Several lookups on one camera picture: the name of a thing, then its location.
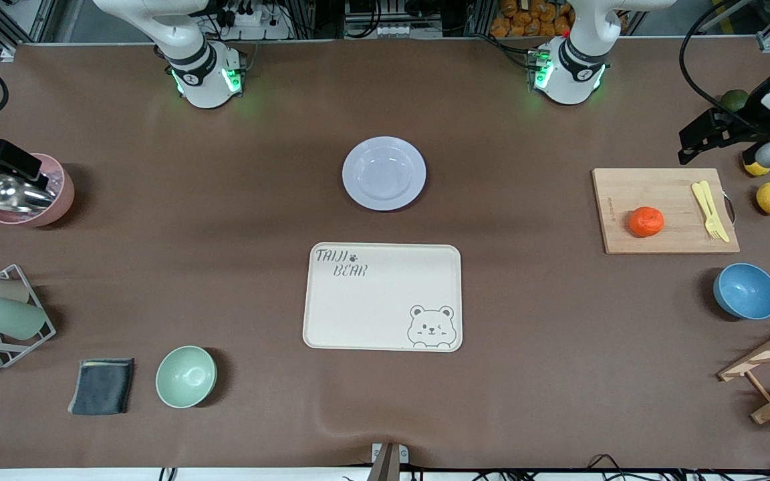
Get orange fruit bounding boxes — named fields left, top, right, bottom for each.
left=628, top=206, right=665, bottom=238

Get lavender round plate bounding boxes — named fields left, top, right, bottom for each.
left=342, top=136, right=427, bottom=212

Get silver metal scoop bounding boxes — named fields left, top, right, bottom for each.
left=0, top=174, right=58, bottom=214

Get dark green lime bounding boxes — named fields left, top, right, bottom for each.
left=719, top=89, right=751, bottom=113

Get clear ice pieces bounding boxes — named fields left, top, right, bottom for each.
left=36, top=160, right=66, bottom=196

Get pink bowl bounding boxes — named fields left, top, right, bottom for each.
left=0, top=153, right=76, bottom=228

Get yellow plastic knife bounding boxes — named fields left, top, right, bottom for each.
left=699, top=180, right=731, bottom=243

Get wooden cutting board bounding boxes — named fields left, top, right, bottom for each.
left=592, top=168, right=741, bottom=255

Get mint green cup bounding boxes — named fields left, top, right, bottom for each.
left=0, top=296, right=47, bottom=340

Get blue bowl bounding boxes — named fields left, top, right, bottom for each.
left=713, top=263, right=770, bottom=321

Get orange bread rolls pile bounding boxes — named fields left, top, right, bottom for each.
left=490, top=0, right=574, bottom=38

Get wooden drying rack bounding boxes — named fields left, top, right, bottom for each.
left=718, top=314, right=770, bottom=425

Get dark grey folded cloth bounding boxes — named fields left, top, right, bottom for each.
left=68, top=358, right=136, bottom=416

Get brown table cover mat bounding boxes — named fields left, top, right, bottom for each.
left=0, top=37, right=770, bottom=470

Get mint green bowl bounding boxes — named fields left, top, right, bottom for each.
left=155, top=345, right=218, bottom=409

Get white power strip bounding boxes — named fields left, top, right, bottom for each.
left=221, top=5, right=292, bottom=41

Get cream bear print tray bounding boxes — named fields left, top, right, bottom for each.
left=302, top=242, right=463, bottom=353

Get grey wire cup rack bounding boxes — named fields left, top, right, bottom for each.
left=0, top=264, right=57, bottom=369

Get metal camera mount clamp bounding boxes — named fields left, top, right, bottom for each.
left=368, top=442, right=410, bottom=481

